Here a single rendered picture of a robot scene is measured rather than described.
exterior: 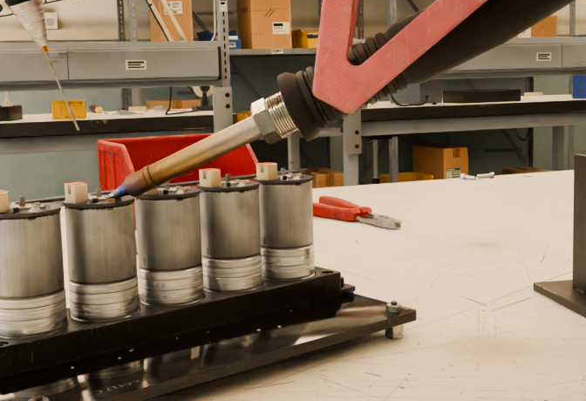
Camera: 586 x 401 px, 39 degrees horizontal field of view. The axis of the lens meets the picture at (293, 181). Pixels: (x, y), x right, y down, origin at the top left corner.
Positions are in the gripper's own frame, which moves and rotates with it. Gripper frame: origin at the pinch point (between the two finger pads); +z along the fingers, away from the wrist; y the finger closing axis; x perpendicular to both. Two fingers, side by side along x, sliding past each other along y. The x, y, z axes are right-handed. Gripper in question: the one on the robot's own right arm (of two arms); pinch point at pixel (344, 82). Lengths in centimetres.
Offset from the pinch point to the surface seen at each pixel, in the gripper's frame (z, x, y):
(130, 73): 35, -66, -218
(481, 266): 5.6, 10.6, -16.6
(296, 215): 5.8, 0.7, -5.1
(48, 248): 9.4, -5.9, 2.4
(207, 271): 9.1, -1.3, -3.2
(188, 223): 7.3, -2.6, -1.4
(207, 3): 11, -106, -443
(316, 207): 10.1, 1.4, -33.2
